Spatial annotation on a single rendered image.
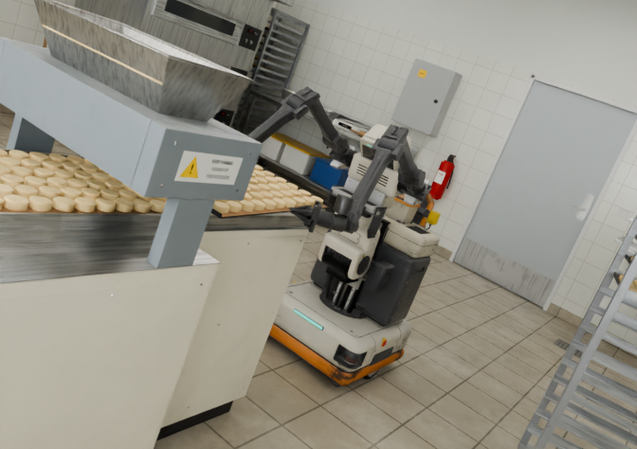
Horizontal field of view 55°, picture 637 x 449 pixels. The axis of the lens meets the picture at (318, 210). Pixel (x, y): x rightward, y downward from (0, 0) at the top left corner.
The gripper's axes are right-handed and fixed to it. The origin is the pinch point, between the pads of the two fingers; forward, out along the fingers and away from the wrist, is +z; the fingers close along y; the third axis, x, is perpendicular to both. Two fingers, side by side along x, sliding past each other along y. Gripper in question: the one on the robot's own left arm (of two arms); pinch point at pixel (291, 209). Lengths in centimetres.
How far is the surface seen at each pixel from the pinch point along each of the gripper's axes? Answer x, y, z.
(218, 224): -18.4, 5.2, 24.2
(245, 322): 1.7, 46.4, 2.0
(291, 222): 8.3, 6.8, -3.3
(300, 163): 455, 77, -91
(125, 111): -58, -28, 55
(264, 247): -1.0, 15.4, 4.7
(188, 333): -48, 27, 26
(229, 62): 433, -5, 15
